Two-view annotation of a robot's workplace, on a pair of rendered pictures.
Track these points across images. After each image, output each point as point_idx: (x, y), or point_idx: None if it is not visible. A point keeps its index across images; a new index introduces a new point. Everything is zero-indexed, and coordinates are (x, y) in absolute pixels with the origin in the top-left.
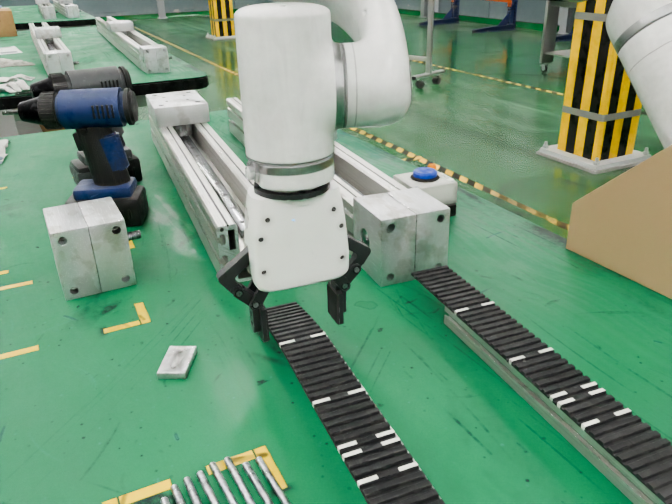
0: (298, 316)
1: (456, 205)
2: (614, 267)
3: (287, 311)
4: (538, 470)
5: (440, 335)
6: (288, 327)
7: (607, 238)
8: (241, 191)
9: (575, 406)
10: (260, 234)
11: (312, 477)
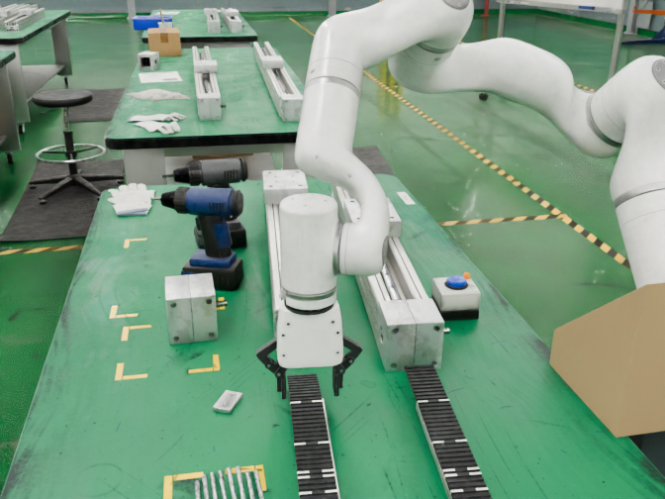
0: (311, 385)
1: (485, 309)
2: (574, 387)
3: (307, 380)
4: None
5: (408, 416)
6: (301, 392)
7: (571, 363)
8: None
9: (454, 479)
10: (283, 332)
11: (282, 488)
